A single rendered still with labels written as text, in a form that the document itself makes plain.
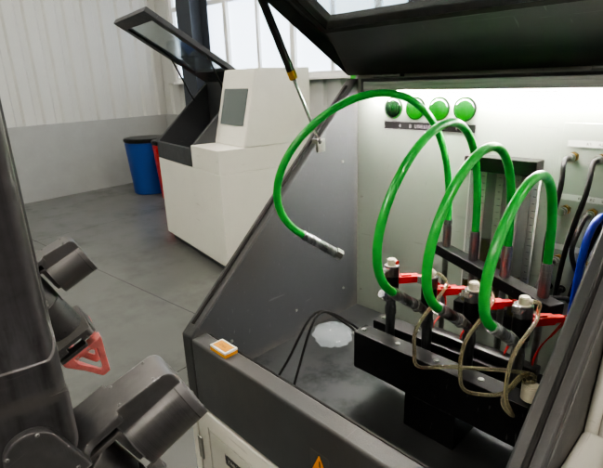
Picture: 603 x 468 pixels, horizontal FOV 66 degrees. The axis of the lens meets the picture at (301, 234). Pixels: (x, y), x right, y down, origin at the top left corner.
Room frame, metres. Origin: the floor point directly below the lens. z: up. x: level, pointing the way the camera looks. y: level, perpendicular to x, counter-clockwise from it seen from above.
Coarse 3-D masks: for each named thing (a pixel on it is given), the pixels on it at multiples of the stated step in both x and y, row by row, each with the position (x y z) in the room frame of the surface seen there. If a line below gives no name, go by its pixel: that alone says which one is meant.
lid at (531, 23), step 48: (288, 0) 1.14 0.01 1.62; (336, 0) 1.03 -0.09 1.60; (384, 0) 0.97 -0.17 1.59; (432, 0) 0.92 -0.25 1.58; (480, 0) 0.86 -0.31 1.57; (528, 0) 0.80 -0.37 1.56; (576, 0) 0.76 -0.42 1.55; (336, 48) 1.17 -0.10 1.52; (384, 48) 1.09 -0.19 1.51; (432, 48) 1.02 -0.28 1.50; (480, 48) 0.96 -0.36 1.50; (528, 48) 0.90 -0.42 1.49; (576, 48) 0.85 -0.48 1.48
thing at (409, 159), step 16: (432, 128) 0.73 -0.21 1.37; (464, 128) 0.80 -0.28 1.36; (416, 144) 0.71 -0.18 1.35; (400, 176) 0.67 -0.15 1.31; (480, 176) 0.85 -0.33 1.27; (480, 192) 0.85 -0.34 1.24; (384, 208) 0.65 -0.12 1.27; (384, 224) 0.64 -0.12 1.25; (384, 288) 0.65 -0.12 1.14; (416, 304) 0.71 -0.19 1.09
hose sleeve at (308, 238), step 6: (306, 234) 0.83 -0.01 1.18; (306, 240) 0.83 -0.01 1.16; (312, 240) 0.83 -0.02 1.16; (318, 240) 0.84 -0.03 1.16; (318, 246) 0.84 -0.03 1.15; (324, 246) 0.84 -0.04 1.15; (330, 246) 0.85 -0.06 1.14; (324, 252) 0.85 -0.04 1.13; (330, 252) 0.84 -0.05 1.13; (336, 252) 0.85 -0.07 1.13
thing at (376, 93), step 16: (352, 96) 0.87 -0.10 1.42; (368, 96) 0.87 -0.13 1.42; (384, 96) 0.89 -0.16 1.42; (400, 96) 0.90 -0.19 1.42; (304, 128) 0.84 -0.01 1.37; (288, 160) 0.82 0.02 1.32; (448, 160) 0.94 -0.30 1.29; (448, 176) 0.94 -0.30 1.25; (288, 224) 0.82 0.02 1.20; (448, 224) 0.94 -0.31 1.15
